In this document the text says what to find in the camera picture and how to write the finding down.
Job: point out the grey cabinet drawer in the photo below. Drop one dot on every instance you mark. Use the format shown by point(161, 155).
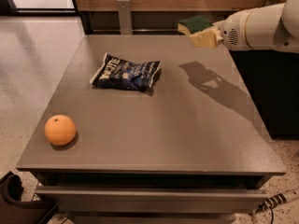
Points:
point(139, 200)

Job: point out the left metal bracket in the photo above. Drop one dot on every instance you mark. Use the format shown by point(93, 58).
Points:
point(125, 20)

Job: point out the orange fruit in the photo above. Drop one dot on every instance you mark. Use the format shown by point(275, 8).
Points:
point(60, 130)

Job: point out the green and yellow sponge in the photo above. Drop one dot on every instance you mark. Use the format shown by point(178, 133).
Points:
point(193, 25)

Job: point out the blue chip bag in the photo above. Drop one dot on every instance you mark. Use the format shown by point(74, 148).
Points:
point(117, 73)

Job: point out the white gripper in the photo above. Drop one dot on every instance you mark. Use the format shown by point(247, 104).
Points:
point(233, 31)

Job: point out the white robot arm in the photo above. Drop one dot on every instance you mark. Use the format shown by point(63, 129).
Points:
point(273, 27)

